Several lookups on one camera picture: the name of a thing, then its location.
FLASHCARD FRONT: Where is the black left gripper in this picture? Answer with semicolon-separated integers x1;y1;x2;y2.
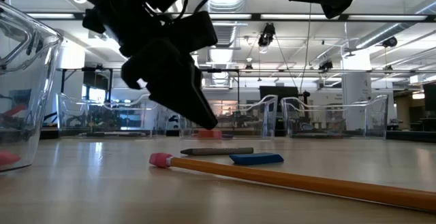
66;0;219;131

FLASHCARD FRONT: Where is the purple pen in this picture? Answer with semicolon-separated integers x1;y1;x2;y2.
102;131;153;135

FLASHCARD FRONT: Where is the green crayon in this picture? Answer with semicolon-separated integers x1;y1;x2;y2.
291;133;328;139

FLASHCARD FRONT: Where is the orange pencil with pink eraser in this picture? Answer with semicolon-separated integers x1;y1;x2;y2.
149;153;436;214
0;150;21;167

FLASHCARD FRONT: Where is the clear plastic bin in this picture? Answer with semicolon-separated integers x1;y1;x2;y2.
281;94;389;140
178;94;279;140
56;93;171;140
0;1;64;174

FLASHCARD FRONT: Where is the black monitor screen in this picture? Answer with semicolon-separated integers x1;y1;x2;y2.
423;82;436;112
259;86;300;104

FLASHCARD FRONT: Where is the thin hanging cable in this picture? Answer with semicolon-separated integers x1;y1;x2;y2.
299;2;313;94

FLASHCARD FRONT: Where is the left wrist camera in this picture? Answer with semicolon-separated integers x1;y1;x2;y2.
166;11;219;53

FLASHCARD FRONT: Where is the black gantry frame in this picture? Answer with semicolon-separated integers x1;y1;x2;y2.
60;67;113;102
200;68;240;97

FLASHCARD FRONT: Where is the black overhead rail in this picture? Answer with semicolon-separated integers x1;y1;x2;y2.
27;12;436;22

